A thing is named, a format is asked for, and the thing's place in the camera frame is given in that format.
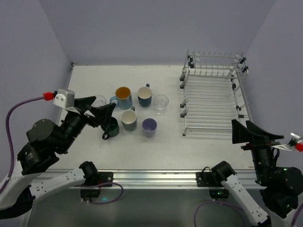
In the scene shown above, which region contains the clear faceted glass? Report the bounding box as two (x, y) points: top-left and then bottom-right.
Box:
(91, 95), (107, 107)

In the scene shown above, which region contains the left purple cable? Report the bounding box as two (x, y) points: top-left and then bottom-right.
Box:
(0, 91), (125, 204)

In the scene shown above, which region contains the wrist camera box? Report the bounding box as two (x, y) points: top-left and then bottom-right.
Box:
(53, 89), (75, 110)
(275, 133), (303, 152)

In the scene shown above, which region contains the dark blue faceted mug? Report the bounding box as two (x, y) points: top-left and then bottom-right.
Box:
(137, 84), (152, 107)

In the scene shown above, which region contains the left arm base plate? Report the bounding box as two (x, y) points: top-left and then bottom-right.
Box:
(95, 171), (114, 187)

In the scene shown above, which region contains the dark teal mug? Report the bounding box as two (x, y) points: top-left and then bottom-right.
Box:
(120, 106), (137, 131)

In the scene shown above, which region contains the light blue butterfly mug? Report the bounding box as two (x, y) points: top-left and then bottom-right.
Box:
(109, 87), (133, 110)

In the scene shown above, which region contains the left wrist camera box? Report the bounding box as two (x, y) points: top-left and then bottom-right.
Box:
(53, 89), (75, 110)

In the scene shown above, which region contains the lavender plastic cup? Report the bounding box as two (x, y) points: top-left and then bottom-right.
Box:
(142, 118), (157, 138)

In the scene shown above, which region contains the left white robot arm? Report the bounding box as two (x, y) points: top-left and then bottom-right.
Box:
(0, 96), (116, 219)

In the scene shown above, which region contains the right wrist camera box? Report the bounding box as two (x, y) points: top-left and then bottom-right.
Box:
(275, 133), (303, 152)

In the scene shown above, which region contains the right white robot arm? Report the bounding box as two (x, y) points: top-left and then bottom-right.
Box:
(211, 119), (303, 227)

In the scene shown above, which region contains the silver metal dish rack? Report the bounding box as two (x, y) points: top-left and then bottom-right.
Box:
(179, 51), (252, 139)

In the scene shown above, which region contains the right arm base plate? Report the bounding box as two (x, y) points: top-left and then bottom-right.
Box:
(196, 166), (215, 187)

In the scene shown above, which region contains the aluminium mounting rail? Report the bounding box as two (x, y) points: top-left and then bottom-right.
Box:
(29, 167), (281, 190)

